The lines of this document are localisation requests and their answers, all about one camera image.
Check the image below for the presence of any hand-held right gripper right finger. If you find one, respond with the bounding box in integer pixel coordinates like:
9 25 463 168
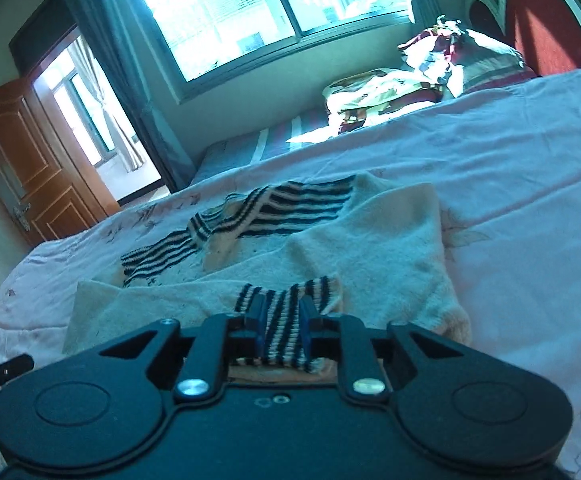
297 295 472 405

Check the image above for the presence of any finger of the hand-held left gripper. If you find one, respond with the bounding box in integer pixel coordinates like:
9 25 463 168
0 354 35 400

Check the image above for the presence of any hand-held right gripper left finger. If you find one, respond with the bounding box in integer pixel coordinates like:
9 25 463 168
98 294 269 404

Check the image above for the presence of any cream sweater with striped trim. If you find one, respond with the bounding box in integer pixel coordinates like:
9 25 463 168
63 172 473 377

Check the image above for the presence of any striped mattress cover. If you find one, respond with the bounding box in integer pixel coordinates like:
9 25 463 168
189 105 343 187

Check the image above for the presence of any brown wooden door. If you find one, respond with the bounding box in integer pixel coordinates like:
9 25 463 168
0 76 122 247

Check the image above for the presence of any folded floral quilt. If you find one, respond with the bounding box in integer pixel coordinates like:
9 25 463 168
323 67 452 134

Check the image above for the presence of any white balcony curtain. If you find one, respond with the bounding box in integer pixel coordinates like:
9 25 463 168
65 35 145 172

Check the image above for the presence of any pink floral bed sheet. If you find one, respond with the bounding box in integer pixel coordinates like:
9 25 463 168
0 67 581 480

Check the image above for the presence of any balcony window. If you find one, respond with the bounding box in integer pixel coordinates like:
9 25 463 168
53 72 117 166

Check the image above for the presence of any long blue curtain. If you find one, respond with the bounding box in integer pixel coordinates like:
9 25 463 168
52 0 197 194

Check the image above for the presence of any large sliding window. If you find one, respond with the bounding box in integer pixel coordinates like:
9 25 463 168
119 0 417 104

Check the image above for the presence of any red patterned pillow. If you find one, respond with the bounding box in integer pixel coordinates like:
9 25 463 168
397 15 539 99

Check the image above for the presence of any red and white headboard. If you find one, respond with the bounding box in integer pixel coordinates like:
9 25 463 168
464 0 581 80

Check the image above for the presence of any metal door handle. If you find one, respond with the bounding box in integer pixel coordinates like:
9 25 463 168
13 201 34 232

